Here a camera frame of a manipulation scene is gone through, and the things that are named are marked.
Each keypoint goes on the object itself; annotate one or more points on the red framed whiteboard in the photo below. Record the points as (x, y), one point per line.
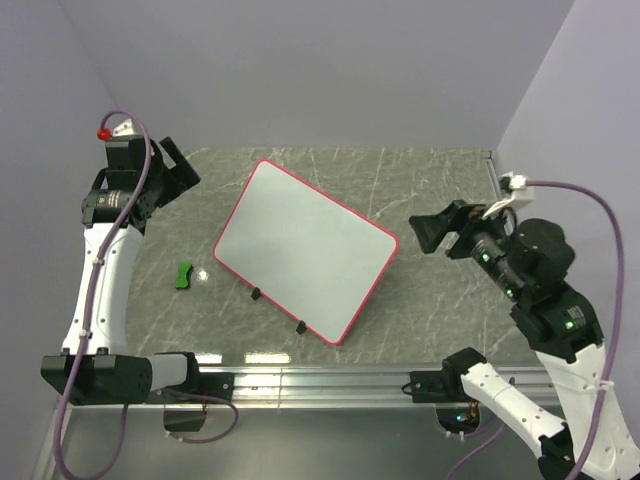
(309, 254)

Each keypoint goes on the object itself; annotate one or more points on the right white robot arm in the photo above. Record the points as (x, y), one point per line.
(561, 327)

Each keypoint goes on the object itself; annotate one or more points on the black whiteboard clip right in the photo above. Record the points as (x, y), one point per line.
(301, 327)

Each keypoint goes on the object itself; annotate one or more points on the black whiteboard clip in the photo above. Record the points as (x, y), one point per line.
(255, 293)
(301, 327)

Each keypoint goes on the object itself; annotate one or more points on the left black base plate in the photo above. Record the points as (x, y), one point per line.
(219, 384)

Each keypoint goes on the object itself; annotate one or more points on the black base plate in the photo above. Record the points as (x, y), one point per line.
(434, 387)
(219, 384)

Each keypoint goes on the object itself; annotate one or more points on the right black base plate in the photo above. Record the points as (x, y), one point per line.
(434, 387)

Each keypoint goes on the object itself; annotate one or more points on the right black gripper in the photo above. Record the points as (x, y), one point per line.
(466, 218)

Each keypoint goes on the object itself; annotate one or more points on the green whiteboard eraser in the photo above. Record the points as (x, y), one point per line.
(183, 278)

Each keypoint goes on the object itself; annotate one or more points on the aluminium mounting rail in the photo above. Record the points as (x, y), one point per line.
(320, 387)

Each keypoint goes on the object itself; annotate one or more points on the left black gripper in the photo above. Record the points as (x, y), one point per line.
(184, 175)

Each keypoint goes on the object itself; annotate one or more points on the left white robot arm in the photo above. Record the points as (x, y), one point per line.
(94, 366)

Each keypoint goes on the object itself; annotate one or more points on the black whiteboard clip left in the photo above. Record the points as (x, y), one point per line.
(255, 293)

